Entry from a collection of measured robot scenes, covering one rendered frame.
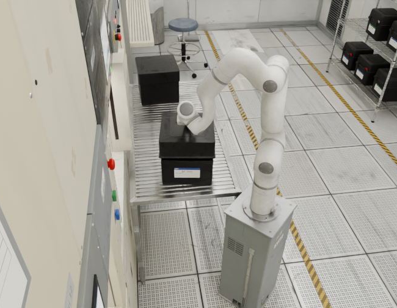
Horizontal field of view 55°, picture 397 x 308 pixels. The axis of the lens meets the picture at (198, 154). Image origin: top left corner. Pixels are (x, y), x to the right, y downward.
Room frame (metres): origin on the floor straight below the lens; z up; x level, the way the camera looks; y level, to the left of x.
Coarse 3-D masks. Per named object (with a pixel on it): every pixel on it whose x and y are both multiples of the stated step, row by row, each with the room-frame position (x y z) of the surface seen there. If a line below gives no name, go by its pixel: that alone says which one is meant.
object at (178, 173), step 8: (168, 160) 1.54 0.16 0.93; (176, 160) 1.54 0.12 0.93; (184, 160) 1.54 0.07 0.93; (192, 160) 1.74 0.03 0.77; (200, 160) 1.74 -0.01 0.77; (208, 160) 1.74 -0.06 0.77; (168, 168) 1.54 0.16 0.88; (176, 168) 1.54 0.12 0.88; (184, 168) 1.54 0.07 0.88; (192, 168) 1.54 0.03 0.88; (200, 168) 1.54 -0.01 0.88; (208, 168) 1.54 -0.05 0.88; (168, 176) 1.54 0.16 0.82; (176, 176) 1.54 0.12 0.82; (184, 176) 1.54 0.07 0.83; (192, 176) 1.54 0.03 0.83; (200, 176) 1.54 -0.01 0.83; (208, 176) 1.54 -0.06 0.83; (168, 184) 1.54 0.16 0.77; (176, 184) 1.54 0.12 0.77; (184, 184) 1.54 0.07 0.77; (192, 184) 1.54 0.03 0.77; (200, 184) 1.54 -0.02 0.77; (208, 184) 1.54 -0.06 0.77
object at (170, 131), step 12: (168, 120) 1.73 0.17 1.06; (168, 132) 1.62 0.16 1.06; (180, 132) 1.62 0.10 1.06; (204, 132) 1.62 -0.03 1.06; (168, 144) 1.53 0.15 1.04; (180, 144) 1.53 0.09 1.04; (192, 144) 1.53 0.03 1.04; (204, 144) 1.53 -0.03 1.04; (168, 156) 1.53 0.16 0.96; (180, 156) 1.53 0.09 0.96; (192, 156) 1.53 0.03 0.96; (204, 156) 1.53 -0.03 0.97
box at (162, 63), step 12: (144, 60) 2.57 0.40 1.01; (156, 60) 2.57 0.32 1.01; (168, 60) 2.57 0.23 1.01; (144, 72) 2.38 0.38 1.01; (156, 72) 2.39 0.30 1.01; (168, 72) 2.40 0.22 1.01; (144, 84) 2.36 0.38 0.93; (156, 84) 2.38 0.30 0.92; (168, 84) 2.40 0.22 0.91; (144, 96) 2.36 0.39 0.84; (156, 96) 2.38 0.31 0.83; (168, 96) 2.40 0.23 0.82
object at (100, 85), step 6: (102, 12) 1.54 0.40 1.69; (108, 24) 1.76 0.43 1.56; (108, 30) 1.72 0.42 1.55; (102, 48) 1.35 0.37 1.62; (102, 60) 1.29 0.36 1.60; (102, 66) 1.26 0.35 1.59; (96, 72) 1.08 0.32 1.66; (102, 72) 1.24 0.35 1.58; (96, 78) 1.06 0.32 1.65; (102, 78) 1.21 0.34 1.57; (108, 78) 1.41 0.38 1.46; (96, 84) 1.03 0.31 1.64; (102, 84) 1.18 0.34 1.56; (96, 90) 1.01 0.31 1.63; (102, 90) 1.16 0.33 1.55; (96, 96) 0.99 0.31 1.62; (102, 96) 1.13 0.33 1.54; (102, 102) 1.11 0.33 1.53; (102, 108) 1.08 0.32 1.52; (102, 114) 1.06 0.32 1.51; (102, 120) 1.03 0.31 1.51; (102, 126) 1.01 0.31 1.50; (114, 210) 1.00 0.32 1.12; (114, 216) 0.98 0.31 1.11; (138, 294) 1.32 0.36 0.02; (138, 300) 1.27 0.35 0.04; (138, 306) 1.22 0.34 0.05
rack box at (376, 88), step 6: (378, 72) 3.71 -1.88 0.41; (384, 72) 3.65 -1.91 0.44; (396, 72) 3.64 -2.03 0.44; (378, 78) 3.67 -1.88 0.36; (384, 78) 3.57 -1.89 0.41; (390, 78) 3.51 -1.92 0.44; (396, 78) 3.51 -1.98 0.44; (378, 84) 3.64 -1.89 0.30; (390, 84) 3.47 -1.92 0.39; (396, 84) 3.48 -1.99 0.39; (372, 90) 3.71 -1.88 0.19; (378, 90) 3.60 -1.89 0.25; (390, 90) 3.48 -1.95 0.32; (396, 90) 3.48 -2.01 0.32; (378, 96) 3.58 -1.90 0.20; (384, 96) 3.48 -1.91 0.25; (390, 96) 3.48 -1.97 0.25; (396, 96) 3.49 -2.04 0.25
